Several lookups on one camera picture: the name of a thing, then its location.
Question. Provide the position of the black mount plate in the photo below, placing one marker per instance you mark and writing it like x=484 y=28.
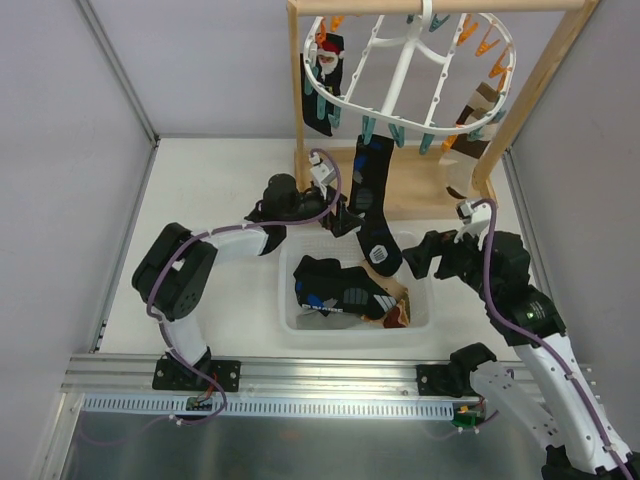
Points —
x=171 y=375
x=439 y=380

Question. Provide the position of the left black mount plate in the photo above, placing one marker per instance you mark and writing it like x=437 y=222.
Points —
x=171 y=375

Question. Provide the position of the green circuit board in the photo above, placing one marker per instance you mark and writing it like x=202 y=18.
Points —
x=466 y=418

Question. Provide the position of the white plastic basket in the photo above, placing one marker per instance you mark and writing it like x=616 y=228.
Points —
x=343 y=329

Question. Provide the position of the wooden hanging rack frame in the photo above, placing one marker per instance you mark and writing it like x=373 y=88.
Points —
x=418 y=182

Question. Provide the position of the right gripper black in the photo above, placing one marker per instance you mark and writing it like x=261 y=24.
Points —
x=442 y=258

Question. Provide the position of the white slotted cable duct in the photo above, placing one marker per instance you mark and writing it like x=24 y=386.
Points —
x=269 y=407

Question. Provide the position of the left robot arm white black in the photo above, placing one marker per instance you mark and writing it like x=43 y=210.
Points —
x=173 y=274

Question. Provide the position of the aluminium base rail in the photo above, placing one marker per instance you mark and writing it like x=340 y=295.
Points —
x=259 y=377

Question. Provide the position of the white round clip hanger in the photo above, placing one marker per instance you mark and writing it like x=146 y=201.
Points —
x=410 y=44

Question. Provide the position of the teal clothes peg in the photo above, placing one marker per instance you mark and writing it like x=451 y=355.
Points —
x=367 y=129

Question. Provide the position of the right black mount plate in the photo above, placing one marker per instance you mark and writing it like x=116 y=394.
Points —
x=439 y=380

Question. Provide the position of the brown cream striped sock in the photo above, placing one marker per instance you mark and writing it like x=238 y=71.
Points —
x=461 y=158

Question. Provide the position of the brown patterned sock in basket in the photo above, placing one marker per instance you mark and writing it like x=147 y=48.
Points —
x=399 y=315

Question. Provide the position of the black santa sock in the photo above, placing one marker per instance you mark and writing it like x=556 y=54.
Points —
x=328 y=71

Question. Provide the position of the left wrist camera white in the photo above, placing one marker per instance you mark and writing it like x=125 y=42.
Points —
x=322 y=173

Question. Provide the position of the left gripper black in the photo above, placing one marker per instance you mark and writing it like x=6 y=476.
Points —
x=333 y=218

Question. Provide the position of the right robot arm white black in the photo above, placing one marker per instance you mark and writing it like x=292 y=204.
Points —
x=569 y=425

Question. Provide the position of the black blue sport sock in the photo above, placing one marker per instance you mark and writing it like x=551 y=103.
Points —
x=366 y=200

